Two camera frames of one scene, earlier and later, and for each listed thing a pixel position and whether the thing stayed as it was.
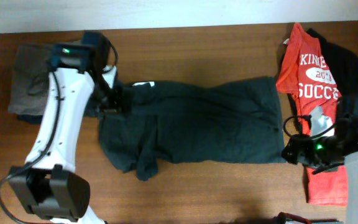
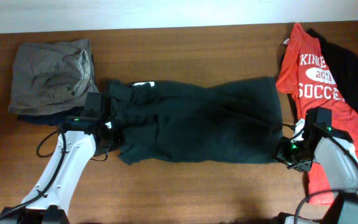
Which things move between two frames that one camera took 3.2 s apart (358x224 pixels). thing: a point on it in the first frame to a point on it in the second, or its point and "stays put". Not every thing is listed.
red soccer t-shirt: (306, 74) stays put
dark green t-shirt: (225, 120) stays put
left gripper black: (123, 101) to (118, 133)
